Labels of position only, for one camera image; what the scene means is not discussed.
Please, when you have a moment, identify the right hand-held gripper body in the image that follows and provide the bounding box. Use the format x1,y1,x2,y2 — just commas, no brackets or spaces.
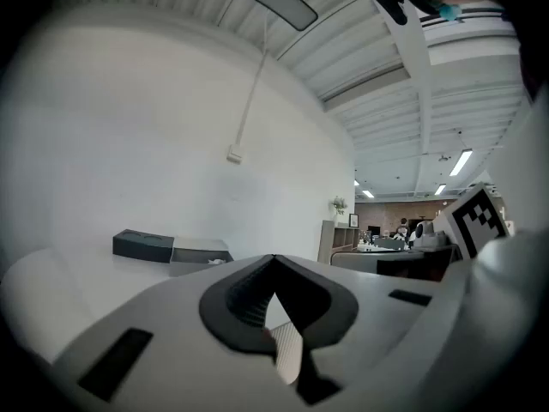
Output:
364,96,549,412

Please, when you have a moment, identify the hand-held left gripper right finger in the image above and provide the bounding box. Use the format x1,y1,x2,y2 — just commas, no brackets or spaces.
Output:
273,253,468,412

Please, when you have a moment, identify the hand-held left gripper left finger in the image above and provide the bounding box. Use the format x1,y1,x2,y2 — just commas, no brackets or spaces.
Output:
51,253,298,412

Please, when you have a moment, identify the grey cardboard storage box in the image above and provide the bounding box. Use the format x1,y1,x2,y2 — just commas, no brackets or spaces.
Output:
169,236,235,278

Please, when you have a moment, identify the dark blue box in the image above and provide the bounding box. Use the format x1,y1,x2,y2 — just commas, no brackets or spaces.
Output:
112,228,176,265

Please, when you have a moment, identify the white machine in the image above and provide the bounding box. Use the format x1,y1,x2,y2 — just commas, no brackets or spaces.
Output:
412,220,448,249

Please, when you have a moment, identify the wooden shelf unit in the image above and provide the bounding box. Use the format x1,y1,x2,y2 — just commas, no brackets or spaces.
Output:
317,219,362,264

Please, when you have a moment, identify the green potted plant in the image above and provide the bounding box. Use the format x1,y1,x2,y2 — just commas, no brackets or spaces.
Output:
329,195,349,225

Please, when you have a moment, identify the white wall conduit with switch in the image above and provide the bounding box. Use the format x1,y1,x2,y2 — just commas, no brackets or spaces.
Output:
226,10,270,163

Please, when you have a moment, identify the black head-worn camera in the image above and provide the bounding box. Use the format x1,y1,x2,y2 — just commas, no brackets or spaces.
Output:
370,0,409,27

